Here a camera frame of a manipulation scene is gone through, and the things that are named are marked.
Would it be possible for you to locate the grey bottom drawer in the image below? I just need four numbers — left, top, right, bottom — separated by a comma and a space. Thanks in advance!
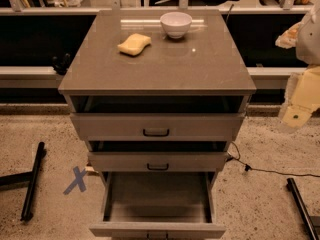
90, 172, 226, 240

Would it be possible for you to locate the grey drawer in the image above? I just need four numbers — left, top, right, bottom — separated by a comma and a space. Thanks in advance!
71, 113, 244, 141
88, 152, 227, 172
90, 172, 226, 240

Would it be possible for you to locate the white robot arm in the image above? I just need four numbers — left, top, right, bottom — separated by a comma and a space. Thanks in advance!
275, 2, 320, 129

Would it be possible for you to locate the grey drawer cabinet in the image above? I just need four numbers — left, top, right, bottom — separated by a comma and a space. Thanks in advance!
57, 9, 257, 198

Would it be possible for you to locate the grey middle drawer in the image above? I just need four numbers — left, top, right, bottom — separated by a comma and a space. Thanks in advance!
88, 152, 227, 172

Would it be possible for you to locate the grey top drawer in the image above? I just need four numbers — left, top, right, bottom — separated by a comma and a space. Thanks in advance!
71, 113, 244, 141

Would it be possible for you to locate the black stand leg right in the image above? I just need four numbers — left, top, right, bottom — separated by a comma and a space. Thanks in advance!
287, 178, 320, 240

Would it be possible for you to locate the black stand leg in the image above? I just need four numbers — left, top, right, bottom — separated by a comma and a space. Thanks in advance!
0, 142, 46, 222
287, 178, 320, 240

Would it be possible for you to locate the white ceramic bowl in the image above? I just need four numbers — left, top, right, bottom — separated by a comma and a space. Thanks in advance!
160, 12, 192, 39

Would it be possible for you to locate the yellow sponge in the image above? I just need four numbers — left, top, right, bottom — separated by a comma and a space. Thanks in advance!
117, 33, 151, 56

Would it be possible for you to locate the blue tape cross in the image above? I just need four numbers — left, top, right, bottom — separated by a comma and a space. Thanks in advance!
63, 166, 86, 195

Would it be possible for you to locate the black stand leg left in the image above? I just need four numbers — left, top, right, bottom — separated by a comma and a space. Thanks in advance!
0, 142, 46, 222

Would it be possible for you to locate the black cable on floor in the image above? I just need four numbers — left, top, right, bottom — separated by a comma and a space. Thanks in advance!
226, 141, 320, 179

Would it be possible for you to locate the black clamp on rail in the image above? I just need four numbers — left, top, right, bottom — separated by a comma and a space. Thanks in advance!
52, 53, 71, 75

